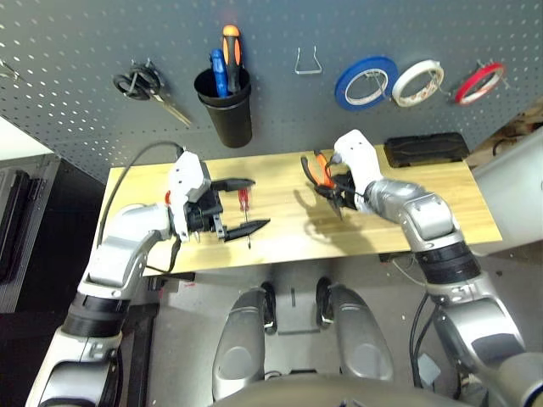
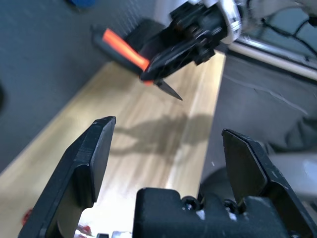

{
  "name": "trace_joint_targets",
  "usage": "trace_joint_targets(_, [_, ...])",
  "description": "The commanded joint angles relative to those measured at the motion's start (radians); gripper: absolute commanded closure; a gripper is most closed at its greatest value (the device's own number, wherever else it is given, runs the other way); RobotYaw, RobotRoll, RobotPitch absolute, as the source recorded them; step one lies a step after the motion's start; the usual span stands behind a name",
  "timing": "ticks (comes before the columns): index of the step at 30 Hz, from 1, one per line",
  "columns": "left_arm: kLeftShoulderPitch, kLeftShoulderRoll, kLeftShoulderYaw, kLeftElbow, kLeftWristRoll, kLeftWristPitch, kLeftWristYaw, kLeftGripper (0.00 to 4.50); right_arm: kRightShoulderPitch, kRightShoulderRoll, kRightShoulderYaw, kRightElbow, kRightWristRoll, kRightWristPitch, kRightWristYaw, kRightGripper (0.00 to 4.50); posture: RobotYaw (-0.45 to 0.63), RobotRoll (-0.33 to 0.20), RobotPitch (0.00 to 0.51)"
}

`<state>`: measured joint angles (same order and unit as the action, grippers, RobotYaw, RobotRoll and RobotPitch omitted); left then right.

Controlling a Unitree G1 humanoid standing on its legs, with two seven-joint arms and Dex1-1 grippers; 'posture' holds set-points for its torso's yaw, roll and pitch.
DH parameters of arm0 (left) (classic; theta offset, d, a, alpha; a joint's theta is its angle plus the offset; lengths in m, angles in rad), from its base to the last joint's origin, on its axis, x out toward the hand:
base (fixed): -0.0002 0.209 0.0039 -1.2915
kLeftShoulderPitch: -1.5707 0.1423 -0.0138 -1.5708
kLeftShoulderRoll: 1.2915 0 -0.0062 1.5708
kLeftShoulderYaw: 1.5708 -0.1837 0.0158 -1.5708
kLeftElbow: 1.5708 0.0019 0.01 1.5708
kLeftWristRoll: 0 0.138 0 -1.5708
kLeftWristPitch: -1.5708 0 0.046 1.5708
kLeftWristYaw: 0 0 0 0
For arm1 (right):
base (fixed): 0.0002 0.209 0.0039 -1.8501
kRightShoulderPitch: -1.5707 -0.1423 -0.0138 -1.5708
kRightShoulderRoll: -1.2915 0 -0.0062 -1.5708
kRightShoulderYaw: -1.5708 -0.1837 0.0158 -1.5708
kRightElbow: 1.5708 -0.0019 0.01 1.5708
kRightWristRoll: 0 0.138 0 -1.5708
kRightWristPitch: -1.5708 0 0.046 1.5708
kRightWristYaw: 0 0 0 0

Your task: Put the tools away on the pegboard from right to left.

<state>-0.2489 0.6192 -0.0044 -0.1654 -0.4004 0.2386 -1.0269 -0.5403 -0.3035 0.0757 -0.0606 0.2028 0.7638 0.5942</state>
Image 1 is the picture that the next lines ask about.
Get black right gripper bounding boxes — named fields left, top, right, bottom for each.
left=330, top=169, right=365, bottom=211

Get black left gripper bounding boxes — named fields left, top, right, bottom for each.
left=185, top=177, right=272, bottom=243

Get red handled screwdriver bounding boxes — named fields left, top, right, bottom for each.
left=237, top=187, right=254, bottom=250

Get orange black needle-nose pliers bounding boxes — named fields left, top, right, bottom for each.
left=299, top=148, right=345, bottom=220

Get red tape roll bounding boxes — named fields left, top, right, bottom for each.
left=454, top=62, right=507, bottom=106

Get dark grey pegboard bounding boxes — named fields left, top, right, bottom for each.
left=0, top=0, right=543, bottom=184

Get black plastic cup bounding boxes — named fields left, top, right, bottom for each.
left=193, top=67, right=253, bottom=148

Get black tool case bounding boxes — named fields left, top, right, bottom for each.
left=383, top=131, right=470, bottom=169

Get blue tape roll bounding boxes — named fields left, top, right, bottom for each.
left=333, top=56, right=400, bottom=112

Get white tape roll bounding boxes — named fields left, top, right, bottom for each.
left=390, top=59, right=445, bottom=107

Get silver left robot leg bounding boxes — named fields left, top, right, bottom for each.
left=210, top=282, right=279, bottom=402

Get silver robot leg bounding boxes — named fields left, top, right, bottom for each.
left=210, top=282, right=279, bottom=402
left=316, top=276, right=395, bottom=382

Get silver right robot leg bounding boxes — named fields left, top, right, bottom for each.
left=316, top=276, right=395, bottom=382

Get orange black screwdriver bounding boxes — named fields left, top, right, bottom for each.
left=221, top=24, right=244, bottom=95

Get metal peg hook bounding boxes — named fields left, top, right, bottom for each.
left=0, top=59, right=22, bottom=84
left=477, top=60, right=510, bottom=90

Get grey foot pedal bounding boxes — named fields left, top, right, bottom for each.
left=417, top=354, right=442, bottom=386

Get grey robot torso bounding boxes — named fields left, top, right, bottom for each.
left=211, top=372, right=472, bottom=407

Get black ribbed equipment case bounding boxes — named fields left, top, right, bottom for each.
left=0, top=154, right=60, bottom=315

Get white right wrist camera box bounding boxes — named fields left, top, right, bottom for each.
left=333, top=129, right=385, bottom=200

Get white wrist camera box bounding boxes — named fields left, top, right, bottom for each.
left=165, top=150, right=213, bottom=243
left=333, top=129, right=385, bottom=200

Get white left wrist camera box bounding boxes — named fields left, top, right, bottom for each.
left=165, top=150, right=213, bottom=243

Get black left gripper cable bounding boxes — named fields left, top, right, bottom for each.
left=146, top=235, right=182, bottom=275

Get black left wrist camera cable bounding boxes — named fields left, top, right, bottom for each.
left=96, top=141, right=186, bottom=251

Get white floor cables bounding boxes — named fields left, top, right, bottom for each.
left=389, top=254, right=428, bottom=286

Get wire pliers holder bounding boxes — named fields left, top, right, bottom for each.
left=294, top=47, right=322, bottom=75

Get blue handled screwdriver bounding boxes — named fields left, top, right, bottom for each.
left=209, top=48, right=230, bottom=98

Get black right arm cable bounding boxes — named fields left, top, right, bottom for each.
left=411, top=292, right=446, bottom=389

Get black handled scissors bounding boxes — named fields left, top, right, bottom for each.
left=113, top=59, right=194, bottom=127

